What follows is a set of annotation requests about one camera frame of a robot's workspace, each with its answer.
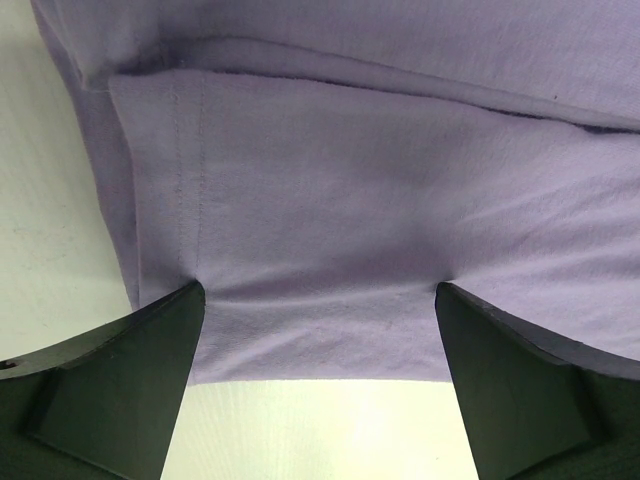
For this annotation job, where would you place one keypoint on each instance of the purple t-shirt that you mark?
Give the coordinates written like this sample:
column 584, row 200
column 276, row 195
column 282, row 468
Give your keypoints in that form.
column 321, row 166

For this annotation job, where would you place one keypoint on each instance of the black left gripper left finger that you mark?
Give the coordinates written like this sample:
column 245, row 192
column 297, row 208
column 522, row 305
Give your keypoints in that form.
column 102, row 404

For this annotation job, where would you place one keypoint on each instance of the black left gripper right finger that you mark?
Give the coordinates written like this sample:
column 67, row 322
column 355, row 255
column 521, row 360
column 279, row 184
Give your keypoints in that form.
column 536, row 404

